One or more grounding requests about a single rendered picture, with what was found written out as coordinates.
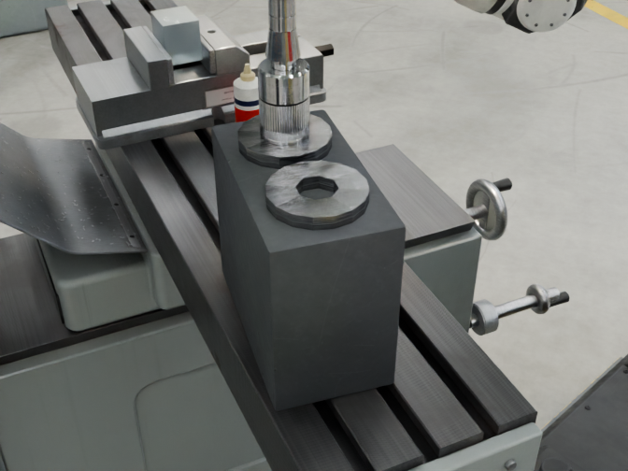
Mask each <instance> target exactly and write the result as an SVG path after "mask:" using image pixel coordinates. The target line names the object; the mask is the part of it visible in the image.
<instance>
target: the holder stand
mask: <svg viewBox="0 0 628 471"><path fill-rule="evenodd" d="M211 135H212V147H213V159H214V170H215V182H216V194H217V206H218V217H219V229H220V241H221V263H222V272H223V274H224V277H225V279H226V282H227V285H228V287H229V290H230V293H231V295H232V297H233V300H234V303H235V307H236V310H237V312H238V315H239V318H240V320H241V322H242V325H243V327H244V330H245V333H246V335H247V338H248V341H249V343H250V347H251V349H252V352H253V355H254V357H255V360H256V363H257V365H258V367H259V370H260V372H261V375H262V378H263V380H264V385H265V387H266V389H267V392H268V394H269V397H270V400H271V402H272V405H273V408H274V409H275V410H276V411H280V410H284V409H288V408H292V407H299V406H303V405H307V404H311V403H315V402H319V401H323V400H327V399H331V398H335V397H338V396H343V395H347V394H351V393H357V392H362V391H366V390H370V389H374V388H377V387H382V386H386V385H390V384H393V383H394V373H395V361H396V349H397V337H398V324H399V312H400V300H401V288H402V276H403V264H404V252H405V240H406V226H405V225H404V223H403V222H402V220H401V219H400V218H399V216H398V215H397V213H396V212H395V210H394V209H393V207H392V206H391V204H390V203H389V201H388V200H387V198H386V197H385V196H384V194H383V193H382V191H381V190H380V188H379V187H378V185H377V184H376V182H375V181H374V180H373V179H372V177H371V176H370V175H369V173H368V172H367V170H366V169H365V167H364V166H363V164H362V163H361V161H360V160H359V158H358V157H357V156H356V154H355V153H354V151H353V150H352V148H351V147H350V145H349V144H348V142H347V141H346V139H345V138H344V136H342V135H341V133H340V132H339V130H338V129H337V127H336V126H335V124H334V123H333V121H332V120H331V118H330V117H329V115H328V114H327V113H326V111H325V110H323V109H320V110H314V111H309V136H308V137H307V138H306V139H305V140H304V141H302V142H299V143H296V144H292V145H276V144H272V143H269V142H267V141H265V140H264V139H263V138H262V137H261V135H260V116H259V115H256V116H254V117H252V118H250V119H249V120H247V121H240V122H234V123H227V124H222V125H215V126H213V127H212V129H211Z"/></svg>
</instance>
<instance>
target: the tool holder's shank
mask: <svg viewBox="0 0 628 471"><path fill-rule="evenodd" d="M268 24H269V28H268V36H267V43H266V51H265V57H266V58H267V59H268V60H270V64H271V66H272V67H273V68H275V69H277V70H289V69H292V68H294V67H295V66H296V60H297V59H298V58H300V56H301V51H300V46H299V40H298V34H297V29H296V0H268Z"/></svg>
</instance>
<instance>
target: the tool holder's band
mask: <svg viewBox="0 0 628 471"><path fill-rule="evenodd" d="M257 71H258V79H259V80H260V81H261V82H263V83H265V84H267V85H271V86H277V87H289V86H294V85H298V84H301V83H303V82H305V81H306V80H307V79H308V78H309V64H308V63H307V62H306V61H305V60H304V59H302V58H298V59H297V60H296V66H295V67H294V68H292V69H289V70H277V69H275V68H273V67H272V66H271V64H270V60H268V59H267V58H266V59H264V60H262V61H261V62H260V63H259V64H258V66H257Z"/></svg>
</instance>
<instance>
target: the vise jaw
mask: <svg viewBox="0 0 628 471"><path fill-rule="evenodd" d="M196 18H197V19H198V20H199V25H200V36H201V48H202V60H201V61H200V62H201V63H202V64H203V65H204V67H205V68H206V69H207V70H208V71H209V73H210V74H214V73H215V74H216V75H217V76H218V75H222V74H227V73H232V72H236V71H241V70H244V67H245V64H250V54H249V53H248V52H247V51H246V50H245V49H244V48H243V47H242V46H241V45H240V44H239V43H238V42H237V41H236V40H235V39H234V38H233V37H232V36H231V35H230V34H229V33H228V32H227V31H226V30H225V29H224V28H223V27H222V26H221V25H220V24H219V23H218V22H217V21H215V20H213V19H212V18H210V17H209V16H208V15H204V16H199V17H196Z"/></svg>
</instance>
